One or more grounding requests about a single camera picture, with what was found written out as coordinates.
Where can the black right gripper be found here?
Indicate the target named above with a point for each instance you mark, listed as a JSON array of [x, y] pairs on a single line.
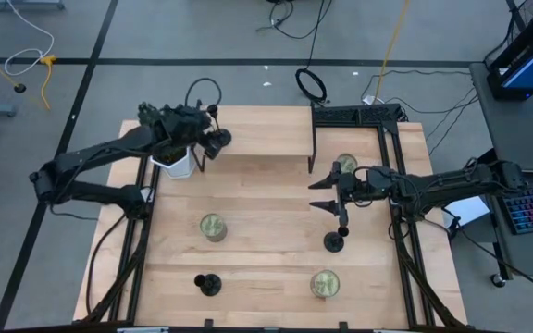
[[363, 187]]

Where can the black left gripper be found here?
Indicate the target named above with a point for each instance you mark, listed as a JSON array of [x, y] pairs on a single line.
[[181, 125]]

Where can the green candle jar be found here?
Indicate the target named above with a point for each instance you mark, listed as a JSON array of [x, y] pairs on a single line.
[[325, 283], [213, 225], [349, 163]]

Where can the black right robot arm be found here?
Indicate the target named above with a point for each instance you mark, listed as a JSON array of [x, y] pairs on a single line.
[[456, 182]]

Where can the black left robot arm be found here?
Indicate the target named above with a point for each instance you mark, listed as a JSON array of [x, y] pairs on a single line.
[[100, 152]]

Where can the white plant pot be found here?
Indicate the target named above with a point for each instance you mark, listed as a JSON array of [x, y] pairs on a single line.
[[178, 170]]

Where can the wooden shelf with black legs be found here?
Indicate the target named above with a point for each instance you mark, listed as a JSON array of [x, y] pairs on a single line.
[[266, 131]]

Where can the white power adapter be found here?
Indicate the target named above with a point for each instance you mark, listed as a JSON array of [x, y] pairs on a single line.
[[373, 100]]

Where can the black table clamp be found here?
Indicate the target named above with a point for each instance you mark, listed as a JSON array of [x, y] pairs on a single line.
[[343, 326], [208, 324]]

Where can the white paper sheet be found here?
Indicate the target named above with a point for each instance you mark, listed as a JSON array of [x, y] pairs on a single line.
[[467, 210]]

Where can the grey computer cart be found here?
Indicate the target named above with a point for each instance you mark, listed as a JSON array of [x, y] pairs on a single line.
[[516, 129]]

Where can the black aluminium frame rails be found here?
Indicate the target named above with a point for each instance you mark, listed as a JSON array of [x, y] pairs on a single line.
[[133, 296], [385, 148]]

